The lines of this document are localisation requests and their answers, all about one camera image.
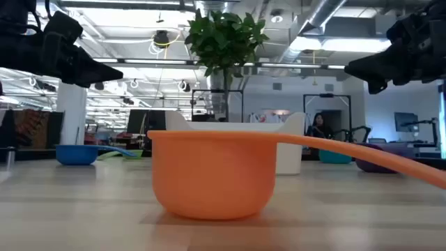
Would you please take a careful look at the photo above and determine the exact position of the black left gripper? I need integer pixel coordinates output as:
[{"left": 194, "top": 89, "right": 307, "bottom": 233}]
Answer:
[{"left": 0, "top": 10, "right": 124, "bottom": 89}]

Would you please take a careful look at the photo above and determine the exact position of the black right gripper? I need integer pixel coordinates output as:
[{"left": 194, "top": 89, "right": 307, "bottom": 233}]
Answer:
[{"left": 344, "top": 0, "right": 446, "bottom": 95}]

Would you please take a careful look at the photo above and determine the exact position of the blue measuring cup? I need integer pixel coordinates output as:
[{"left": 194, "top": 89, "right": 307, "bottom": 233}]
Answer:
[{"left": 54, "top": 144, "right": 137, "bottom": 166}]

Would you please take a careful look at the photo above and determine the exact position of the purple measuring cup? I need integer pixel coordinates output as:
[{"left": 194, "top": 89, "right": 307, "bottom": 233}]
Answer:
[{"left": 355, "top": 142, "right": 415, "bottom": 174}]

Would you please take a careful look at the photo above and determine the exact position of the teal measuring cup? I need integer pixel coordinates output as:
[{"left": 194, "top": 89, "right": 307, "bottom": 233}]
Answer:
[{"left": 318, "top": 149, "right": 353, "bottom": 165}]

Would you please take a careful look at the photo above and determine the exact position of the green measuring cup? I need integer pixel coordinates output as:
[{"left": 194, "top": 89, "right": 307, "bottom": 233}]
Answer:
[{"left": 96, "top": 149, "right": 144, "bottom": 161}]

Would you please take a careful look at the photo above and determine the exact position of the orange measuring cup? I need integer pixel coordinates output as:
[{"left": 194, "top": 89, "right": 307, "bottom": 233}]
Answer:
[{"left": 146, "top": 130, "right": 446, "bottom": 221}]

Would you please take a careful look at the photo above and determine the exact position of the white plastic basket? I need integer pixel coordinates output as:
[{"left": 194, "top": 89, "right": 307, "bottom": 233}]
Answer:
[{"left": 165, "top": 110, "right": 307, "bottom": 176}]

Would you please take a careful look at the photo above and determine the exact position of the white square pillar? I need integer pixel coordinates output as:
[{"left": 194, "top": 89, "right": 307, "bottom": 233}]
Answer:
[{"left": 56, "top": 82, "right": 88, "bottom": 151}]

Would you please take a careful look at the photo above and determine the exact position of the person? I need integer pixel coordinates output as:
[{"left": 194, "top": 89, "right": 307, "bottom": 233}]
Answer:
[{"left": 305, "top": 112, "right": 334, "bottom": 141}]

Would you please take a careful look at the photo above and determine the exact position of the orange patterned tapestry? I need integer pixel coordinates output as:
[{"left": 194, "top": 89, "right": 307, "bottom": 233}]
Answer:
[{"left": 13, "top": 109, "right": 50, "bottom": 150}]

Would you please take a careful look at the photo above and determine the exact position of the green leafy potted tree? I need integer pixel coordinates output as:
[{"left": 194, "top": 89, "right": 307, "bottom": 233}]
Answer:
[{"left": 184, "top": 9, "right": 270, "bottom": 123}]

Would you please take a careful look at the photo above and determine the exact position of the wall-mounted screen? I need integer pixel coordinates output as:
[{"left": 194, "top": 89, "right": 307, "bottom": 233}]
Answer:
[{"left": 394, "top": 112, "right": 419, "bottom": 133}]

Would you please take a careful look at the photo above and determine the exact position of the black metal frame stand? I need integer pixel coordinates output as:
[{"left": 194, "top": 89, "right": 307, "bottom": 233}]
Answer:
[
  {"left": 191, "top": 89, "right": 245, "bottom": 123},
  {"left": 302, "top": 93, "right": 352, "bottom": 142}
]

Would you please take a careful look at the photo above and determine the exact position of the long ceiling light rail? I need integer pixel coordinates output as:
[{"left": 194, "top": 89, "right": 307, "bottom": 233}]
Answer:
[{"left": 93, "top": 57, "right": 346, "bottom": 70}]

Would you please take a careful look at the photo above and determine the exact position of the black ceiling camera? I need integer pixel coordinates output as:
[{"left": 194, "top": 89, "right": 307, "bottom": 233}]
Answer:
[{"left": 153, "top": 30, "right": 171, "bottom": 48}]

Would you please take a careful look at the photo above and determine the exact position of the silver ceiling duct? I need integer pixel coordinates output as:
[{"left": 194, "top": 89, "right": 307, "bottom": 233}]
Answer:
[{"left": 278, "top": 0, "right": 349, "bottom": 67}]

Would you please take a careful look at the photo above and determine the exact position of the black table edge rail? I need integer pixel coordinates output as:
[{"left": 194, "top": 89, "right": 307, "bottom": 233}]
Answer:
[{"left": 0, "top": 148, "right": 446, "bottom": 172}]

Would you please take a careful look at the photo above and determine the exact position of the metal cylinder post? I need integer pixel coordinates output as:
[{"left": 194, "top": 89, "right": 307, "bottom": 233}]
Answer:
[{"left": 4, "top": 146, "right": 17, "bottom": 168}]

